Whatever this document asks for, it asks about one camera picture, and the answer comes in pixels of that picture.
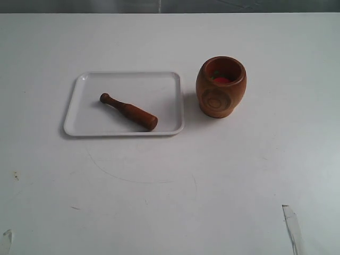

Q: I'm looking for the brown wooden pestle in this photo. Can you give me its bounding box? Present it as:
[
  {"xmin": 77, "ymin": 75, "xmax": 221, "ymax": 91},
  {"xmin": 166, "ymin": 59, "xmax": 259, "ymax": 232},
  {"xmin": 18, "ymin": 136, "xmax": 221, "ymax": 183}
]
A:
[{"xmin": 100, "ymin": 93, "xmax": 158, "ymax": 131}]

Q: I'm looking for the wooden mortar cup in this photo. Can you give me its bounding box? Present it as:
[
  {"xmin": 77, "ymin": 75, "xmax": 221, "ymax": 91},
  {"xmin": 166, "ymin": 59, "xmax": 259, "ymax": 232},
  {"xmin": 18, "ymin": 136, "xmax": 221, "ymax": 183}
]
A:
[{"xmin": 195, "ymin": 56, "xmax": 247, "ymax": 118}]

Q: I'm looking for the red object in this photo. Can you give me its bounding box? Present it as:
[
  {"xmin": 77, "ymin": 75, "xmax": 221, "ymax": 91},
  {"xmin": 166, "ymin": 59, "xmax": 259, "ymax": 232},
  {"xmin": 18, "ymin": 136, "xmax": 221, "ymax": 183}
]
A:
[{"xmin": 214, "ymin": 77, "xmax": 231, "ymax": 83}]

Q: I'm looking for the white rectangular plastic tray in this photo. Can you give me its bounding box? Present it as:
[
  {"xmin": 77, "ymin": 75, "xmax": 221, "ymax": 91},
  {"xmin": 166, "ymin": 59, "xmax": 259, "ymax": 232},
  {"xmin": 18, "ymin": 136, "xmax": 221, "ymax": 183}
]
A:
[{"xmin": 63, "ymin": 71, "xmax": 184, "ymax": 137}]

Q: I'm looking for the clear tape strip right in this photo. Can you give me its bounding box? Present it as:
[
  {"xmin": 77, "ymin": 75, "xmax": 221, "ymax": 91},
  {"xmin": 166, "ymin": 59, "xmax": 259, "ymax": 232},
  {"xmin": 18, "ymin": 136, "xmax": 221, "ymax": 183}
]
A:
[{"xmin": 282, "ymin": 205, "xmax": 307, "ymax": 255}]

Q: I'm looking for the clear tape strip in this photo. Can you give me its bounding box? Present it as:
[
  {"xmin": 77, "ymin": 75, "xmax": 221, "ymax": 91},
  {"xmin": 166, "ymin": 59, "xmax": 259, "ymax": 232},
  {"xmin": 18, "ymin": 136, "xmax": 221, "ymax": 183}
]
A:
[
  {"xmin": 282, "ymin": 205, "xmax": 307, "ymax": 255},
  {"xmin": 0, "ymin": 229, "xmax": 12, "ymax": 255}
]

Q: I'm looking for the clear tape strip left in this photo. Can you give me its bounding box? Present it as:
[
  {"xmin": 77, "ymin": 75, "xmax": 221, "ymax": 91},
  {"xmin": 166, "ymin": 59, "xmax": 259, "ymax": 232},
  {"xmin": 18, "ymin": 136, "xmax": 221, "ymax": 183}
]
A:
[{"xmin": 0, "ymin": 229, "xmax": 12, "ymax": 255}]

